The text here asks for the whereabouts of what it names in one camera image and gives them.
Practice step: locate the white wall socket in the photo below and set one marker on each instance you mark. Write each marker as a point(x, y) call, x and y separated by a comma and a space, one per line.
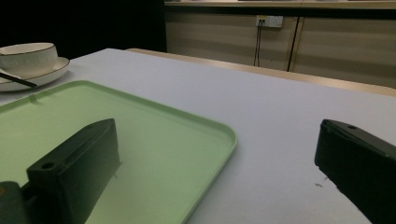
point(270, 21)

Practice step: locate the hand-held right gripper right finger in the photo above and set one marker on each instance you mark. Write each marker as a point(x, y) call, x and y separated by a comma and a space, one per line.
point(358, 161)

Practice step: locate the light green plastic tray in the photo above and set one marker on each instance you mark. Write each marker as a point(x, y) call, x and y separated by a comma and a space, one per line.
point(162, 149)

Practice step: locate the white plate with dark rim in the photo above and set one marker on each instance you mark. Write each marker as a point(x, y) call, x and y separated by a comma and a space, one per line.
point(49, 73)

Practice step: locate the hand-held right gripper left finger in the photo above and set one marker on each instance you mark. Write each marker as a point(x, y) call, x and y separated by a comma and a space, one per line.
point(81, 168)

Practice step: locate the dark chopstick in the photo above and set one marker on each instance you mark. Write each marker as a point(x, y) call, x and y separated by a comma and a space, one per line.
point(18, 80)

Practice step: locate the white bowl with dark rim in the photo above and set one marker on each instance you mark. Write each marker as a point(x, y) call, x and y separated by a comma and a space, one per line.
point(29, 59)

